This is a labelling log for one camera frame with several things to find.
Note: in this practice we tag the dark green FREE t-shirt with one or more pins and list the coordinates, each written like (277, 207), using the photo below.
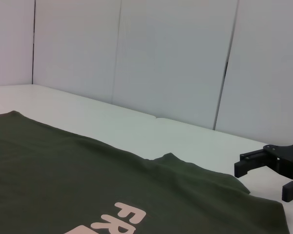
(63, 182)

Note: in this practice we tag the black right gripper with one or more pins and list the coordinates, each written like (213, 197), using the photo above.
(289, 161)

